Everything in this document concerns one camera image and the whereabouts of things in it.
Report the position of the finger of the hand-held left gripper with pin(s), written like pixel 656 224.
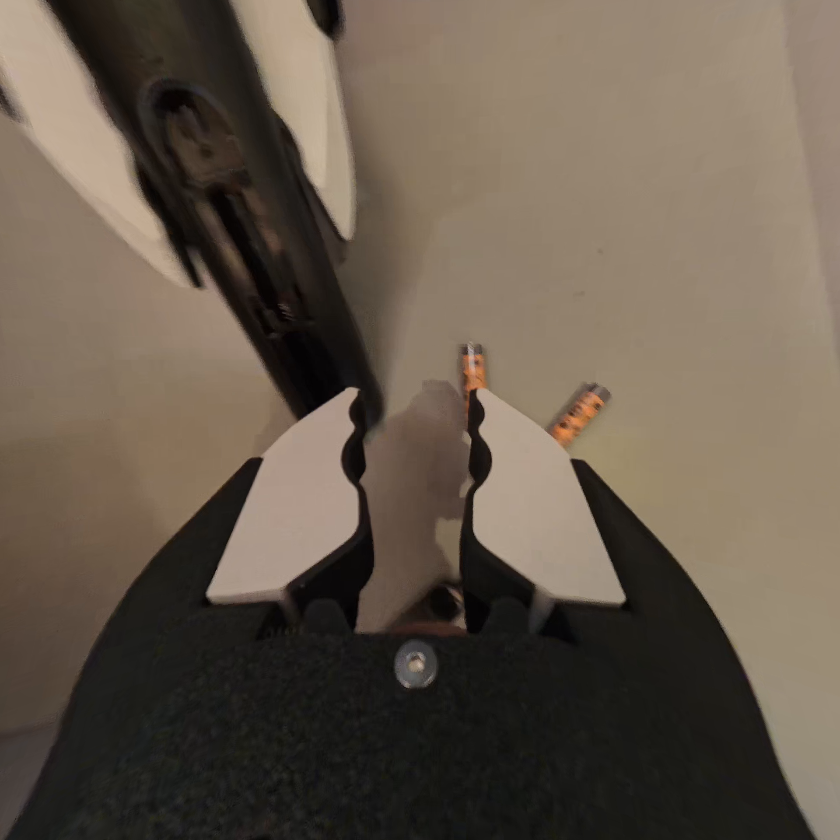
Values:
pixel 59 151
pixel 308 118

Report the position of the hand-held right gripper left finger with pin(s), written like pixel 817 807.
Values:
pixel 295 512

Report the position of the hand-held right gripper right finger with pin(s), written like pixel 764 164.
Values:
pixel 538 512

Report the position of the orange battery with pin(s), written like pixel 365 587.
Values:
pixel 472 371
pixel 577 413

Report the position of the black remote control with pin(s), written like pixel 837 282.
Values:
pixel 262 275

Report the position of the grey desk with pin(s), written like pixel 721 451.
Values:
pixel 590 197

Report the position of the black battery cover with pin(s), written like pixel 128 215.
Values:
pixel 446 600

